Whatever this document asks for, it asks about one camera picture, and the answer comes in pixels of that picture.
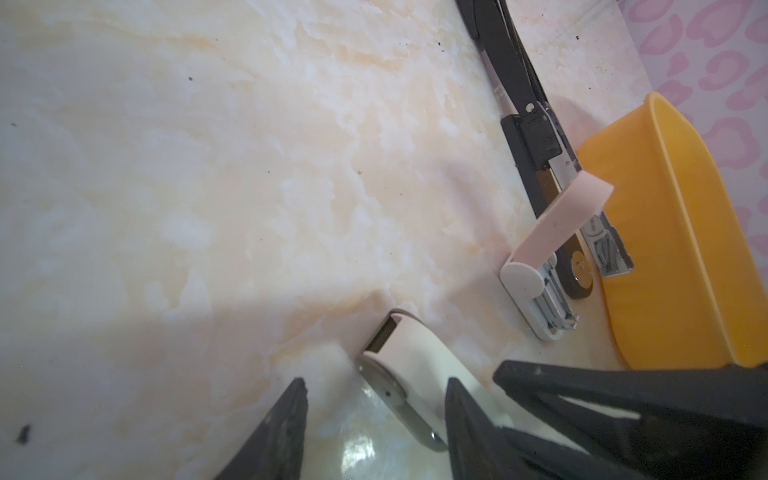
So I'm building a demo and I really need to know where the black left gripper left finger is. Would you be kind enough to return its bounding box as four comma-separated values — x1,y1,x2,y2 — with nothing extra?
215,377,308,480

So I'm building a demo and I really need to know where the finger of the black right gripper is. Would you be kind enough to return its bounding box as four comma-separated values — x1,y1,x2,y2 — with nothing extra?
493,360,767,479

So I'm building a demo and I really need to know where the yellow plastic tray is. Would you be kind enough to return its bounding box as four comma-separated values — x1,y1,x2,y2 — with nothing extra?
578,92,767,370

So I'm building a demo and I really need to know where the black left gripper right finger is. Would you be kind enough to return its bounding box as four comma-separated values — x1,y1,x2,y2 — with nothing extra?
445,377,539,479

